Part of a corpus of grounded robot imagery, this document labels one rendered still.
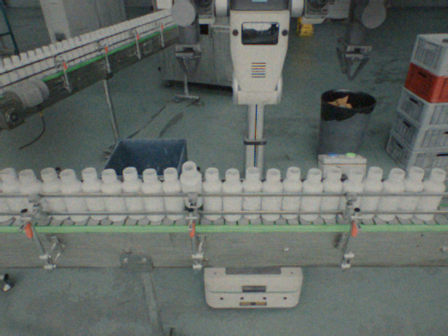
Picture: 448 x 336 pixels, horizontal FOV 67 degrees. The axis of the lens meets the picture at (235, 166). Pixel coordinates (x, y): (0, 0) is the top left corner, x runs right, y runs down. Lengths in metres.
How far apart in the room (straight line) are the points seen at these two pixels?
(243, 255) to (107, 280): 1.34
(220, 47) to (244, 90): 3.18
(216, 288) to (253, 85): 1.05
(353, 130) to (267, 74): 1.64
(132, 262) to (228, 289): 0.81
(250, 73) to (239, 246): 0.71
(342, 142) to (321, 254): 1.96
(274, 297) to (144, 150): 1.03
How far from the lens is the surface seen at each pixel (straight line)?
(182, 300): 2.11
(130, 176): 1.00
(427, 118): 3.19
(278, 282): 1.87
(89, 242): 1.16
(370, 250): 1.18
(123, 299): 2.19
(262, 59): 1.42
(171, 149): 1.64
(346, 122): 2.91
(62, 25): 6.88
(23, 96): 2.28
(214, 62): 4.70
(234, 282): 1.85
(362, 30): 1.00
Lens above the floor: 1.70
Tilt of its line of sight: 33 degrees down
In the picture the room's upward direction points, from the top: straight up
